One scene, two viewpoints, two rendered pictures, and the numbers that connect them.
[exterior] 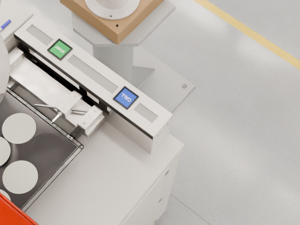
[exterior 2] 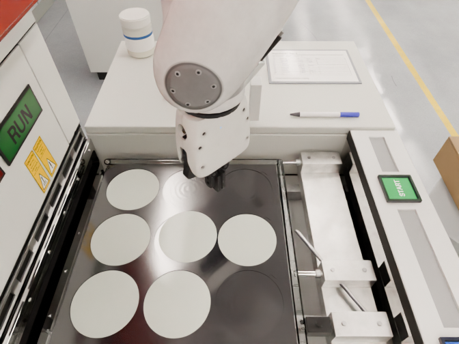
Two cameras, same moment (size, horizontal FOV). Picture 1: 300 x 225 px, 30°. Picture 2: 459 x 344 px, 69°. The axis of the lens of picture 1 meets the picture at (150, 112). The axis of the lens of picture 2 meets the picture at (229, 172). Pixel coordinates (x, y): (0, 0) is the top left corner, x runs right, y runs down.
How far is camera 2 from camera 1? 114 cm
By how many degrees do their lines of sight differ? 34
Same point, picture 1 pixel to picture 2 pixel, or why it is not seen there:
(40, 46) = (372, 166)
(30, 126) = (262, 250)
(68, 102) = (347, 269)
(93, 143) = not seen: outside the picture
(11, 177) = (167, 290)
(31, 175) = (191, 318)
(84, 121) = (347, 321)
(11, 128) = (238, 231)
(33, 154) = (226, 291)
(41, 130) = (270, 269)
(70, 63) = (399, 217)
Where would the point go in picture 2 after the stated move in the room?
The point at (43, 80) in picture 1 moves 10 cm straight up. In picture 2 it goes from (335, 213) to (350, 179)
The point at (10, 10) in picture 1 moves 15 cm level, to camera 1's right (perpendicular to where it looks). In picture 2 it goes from (369, 107) to (431, 150)
